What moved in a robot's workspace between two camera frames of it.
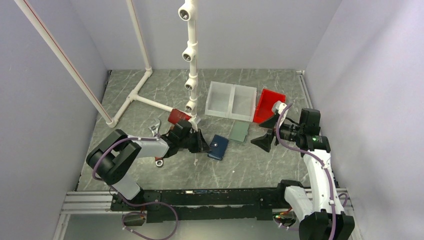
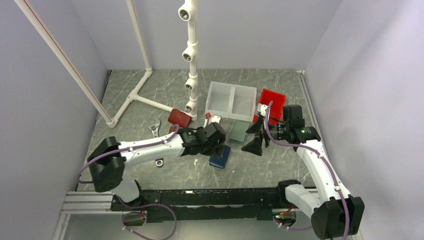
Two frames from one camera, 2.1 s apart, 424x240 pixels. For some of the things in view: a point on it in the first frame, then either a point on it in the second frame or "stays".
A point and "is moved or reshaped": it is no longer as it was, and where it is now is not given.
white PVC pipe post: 188,13 stays
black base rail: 162,204 stays
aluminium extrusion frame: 101,202 stays
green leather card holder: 239,131 stays
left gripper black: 201,145 to 218,150
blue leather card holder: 218,147 is moved or reshaped
